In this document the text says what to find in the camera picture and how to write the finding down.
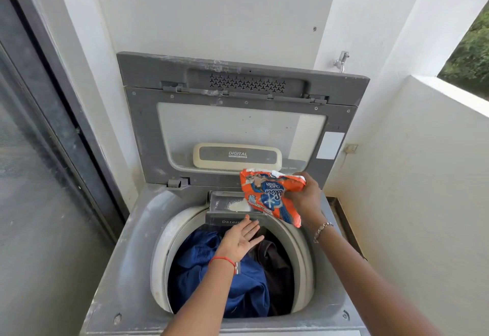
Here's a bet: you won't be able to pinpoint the grey washing machine lid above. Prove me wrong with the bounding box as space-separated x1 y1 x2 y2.
116 52 370 189

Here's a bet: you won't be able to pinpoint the white sticker on lid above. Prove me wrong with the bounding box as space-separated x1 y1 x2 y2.
317 132 345 160

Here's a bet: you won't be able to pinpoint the green trees outside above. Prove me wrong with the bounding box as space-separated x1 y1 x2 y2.
437 1 489 101

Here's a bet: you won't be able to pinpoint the blue garment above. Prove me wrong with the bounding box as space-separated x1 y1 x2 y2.
168 230 270 319

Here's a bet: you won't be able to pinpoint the person's right hand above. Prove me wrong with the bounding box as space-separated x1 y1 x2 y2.
284 172 328 229

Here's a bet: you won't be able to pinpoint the grey top-loading washing machine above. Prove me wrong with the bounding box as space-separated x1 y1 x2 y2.
79 177 371 336

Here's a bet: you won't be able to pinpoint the dark framed glass sliding door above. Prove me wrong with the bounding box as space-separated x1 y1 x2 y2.
0 0 130 336

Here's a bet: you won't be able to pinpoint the red thread bracelet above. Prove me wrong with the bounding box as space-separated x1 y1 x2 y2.
209 256 240 275

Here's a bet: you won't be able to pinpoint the grey detergent drawer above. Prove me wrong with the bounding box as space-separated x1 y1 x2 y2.
206 190 270 227

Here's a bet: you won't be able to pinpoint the person's right forearm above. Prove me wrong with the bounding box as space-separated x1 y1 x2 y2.
311 222 444 336

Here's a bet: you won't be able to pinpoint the dark brown garment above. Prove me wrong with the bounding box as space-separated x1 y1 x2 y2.
254 232 295 316

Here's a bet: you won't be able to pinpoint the chrome wall water tap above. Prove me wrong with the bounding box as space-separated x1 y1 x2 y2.
333 51 350 73

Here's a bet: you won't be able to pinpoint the person's left hand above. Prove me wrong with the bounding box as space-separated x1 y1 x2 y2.
214 214 265 264

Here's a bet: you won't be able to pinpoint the person's left forearm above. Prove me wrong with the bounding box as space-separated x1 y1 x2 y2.
162 256 240 336

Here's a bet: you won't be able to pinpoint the silver chain bracelet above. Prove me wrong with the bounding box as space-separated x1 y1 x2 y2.
313 222 334 243

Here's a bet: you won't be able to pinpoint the orange detergent powder packet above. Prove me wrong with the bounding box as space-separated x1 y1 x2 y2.
240 169 307 228

